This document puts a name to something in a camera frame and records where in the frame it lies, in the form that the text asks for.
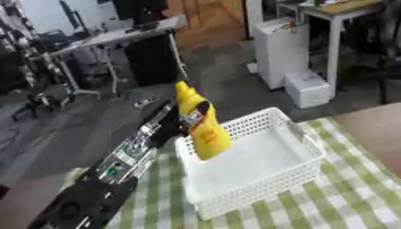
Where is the black cabinet under desk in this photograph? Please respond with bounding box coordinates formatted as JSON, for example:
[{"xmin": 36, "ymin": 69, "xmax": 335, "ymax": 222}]
[{"xmin": 124, "ymin": 33, "xmax": 182, "ymax": 88}]

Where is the white table with wood top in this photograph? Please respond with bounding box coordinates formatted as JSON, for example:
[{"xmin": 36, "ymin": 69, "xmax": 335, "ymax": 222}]
[{"xmin": 274, "ymin": 0, "xmax": 388, "ymax": 99}]

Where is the black office chair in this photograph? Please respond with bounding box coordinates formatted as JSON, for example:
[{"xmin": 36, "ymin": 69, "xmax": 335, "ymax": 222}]
[{"xmin": 338, "ymin": 0, "xmax": 401, "ymax": 105}]

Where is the yellow squeeze bottle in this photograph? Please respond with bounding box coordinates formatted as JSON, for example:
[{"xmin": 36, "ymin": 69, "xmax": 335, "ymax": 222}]
[{"xmin": 174, "ymin": 80, "xmax": 235, "ymax": 161}]

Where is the white tall cabinet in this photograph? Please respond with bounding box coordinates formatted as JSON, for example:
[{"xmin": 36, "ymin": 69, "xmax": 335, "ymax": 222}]
[{"xmin": 252, "ymin": 16, "xmax": 311, "ymax": 90}]

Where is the white perforated plastic basket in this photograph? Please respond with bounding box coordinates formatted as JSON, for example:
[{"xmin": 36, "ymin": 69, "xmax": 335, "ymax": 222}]
[{"xmin": 174, "ymin": 106, "xmax": 326, "ymax": 221}]

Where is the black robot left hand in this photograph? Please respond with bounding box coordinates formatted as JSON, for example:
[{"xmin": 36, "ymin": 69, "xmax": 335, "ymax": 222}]
[{"xmin": 147, "ymin": 100, "xmax": 213, "ymax": 149}]

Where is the white power strip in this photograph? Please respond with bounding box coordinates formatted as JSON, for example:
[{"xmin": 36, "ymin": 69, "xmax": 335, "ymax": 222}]
[{"xmin": 132, "ymin": 97, "xmax": 160, "ymax": 109}]

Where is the small white box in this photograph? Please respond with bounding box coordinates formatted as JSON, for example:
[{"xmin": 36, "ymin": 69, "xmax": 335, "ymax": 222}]
[{"xmin": 283, "ymin": 70, "xmax": 334, "ymax": 109}]

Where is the white desk with legs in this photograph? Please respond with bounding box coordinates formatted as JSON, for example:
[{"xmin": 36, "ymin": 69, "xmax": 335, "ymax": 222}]
[{"xmin": 48, "ymin": 14, "xmax": 190, "ymax": 99}]

